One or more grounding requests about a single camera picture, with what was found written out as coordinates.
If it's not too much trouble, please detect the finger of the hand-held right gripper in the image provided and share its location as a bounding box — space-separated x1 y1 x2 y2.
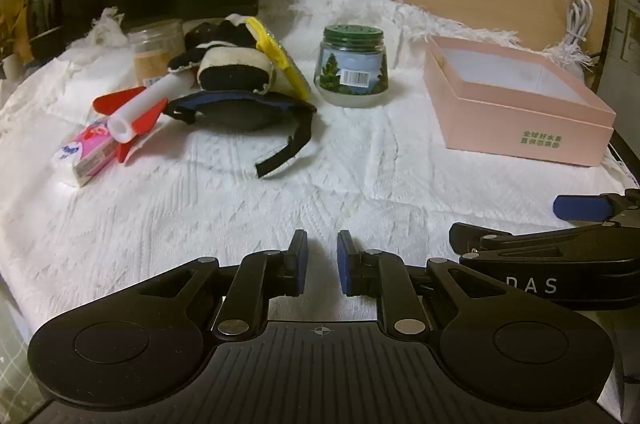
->
449 222 640 261
553 189 640 225

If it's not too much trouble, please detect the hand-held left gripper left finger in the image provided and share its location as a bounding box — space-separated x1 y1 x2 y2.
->
134 230 309 344

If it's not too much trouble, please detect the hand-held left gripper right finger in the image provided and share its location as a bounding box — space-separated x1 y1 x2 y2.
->
337 230 507 344

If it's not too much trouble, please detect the red and white rocket toy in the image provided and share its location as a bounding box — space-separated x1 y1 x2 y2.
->
92 72 193 165

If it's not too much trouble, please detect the pink cardboard box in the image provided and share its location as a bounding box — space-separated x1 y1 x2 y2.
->
423 36 617 167

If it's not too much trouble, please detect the clear jar with tan lid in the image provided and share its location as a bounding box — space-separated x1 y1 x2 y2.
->
129 18 185 87

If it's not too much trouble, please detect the green lid glass jar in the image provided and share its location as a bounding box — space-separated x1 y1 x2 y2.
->
313 24 391 109

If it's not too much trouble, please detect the black and white plush toy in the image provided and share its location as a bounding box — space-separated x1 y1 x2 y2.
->
166 14 279 95

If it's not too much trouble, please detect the white textured blanket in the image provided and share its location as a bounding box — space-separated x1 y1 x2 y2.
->
0 0 640 410

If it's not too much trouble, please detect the green cutting mat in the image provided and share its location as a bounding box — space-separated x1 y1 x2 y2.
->
0 289 51 407

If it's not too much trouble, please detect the dark round container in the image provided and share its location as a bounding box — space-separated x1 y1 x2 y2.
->
25 0 64 59

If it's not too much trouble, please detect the pink tissue packet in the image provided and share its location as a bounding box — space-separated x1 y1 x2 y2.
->
50 120 121 189

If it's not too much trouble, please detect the black eye mask with strap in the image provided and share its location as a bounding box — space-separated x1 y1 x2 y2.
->
165 90 318 179

